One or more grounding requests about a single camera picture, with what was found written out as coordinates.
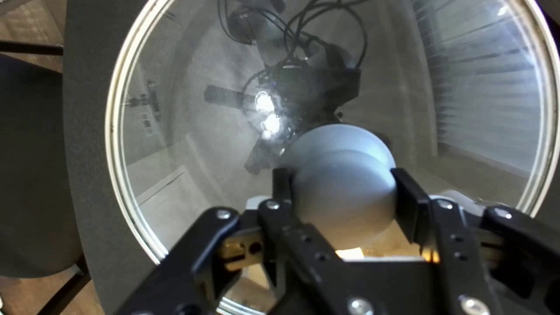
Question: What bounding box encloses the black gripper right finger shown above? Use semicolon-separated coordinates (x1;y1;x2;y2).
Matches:
389;167;560;315

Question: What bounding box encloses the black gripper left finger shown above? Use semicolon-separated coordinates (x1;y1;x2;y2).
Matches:
116;167;352;315

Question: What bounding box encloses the glass lid with black knob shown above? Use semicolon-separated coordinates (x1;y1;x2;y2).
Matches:
104;0;560;315

